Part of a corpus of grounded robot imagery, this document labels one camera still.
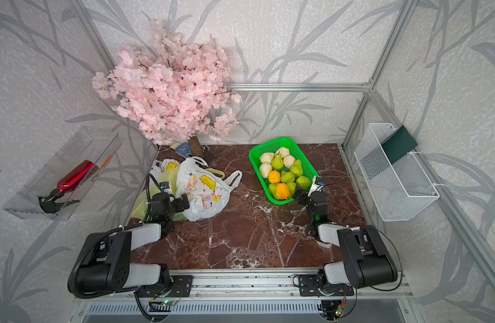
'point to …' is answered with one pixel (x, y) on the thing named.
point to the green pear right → (303, 182)
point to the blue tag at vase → (183, 149)
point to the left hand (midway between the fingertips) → (176, 194)
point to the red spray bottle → (70, 182)
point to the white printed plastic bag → (208, 192)
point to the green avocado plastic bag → (169, 175)
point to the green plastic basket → (307, 167)
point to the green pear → (277, 162)
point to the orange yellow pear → (282, 191)
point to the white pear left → (265, 167)
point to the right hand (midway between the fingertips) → (306, 184)
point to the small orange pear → (274, 176)
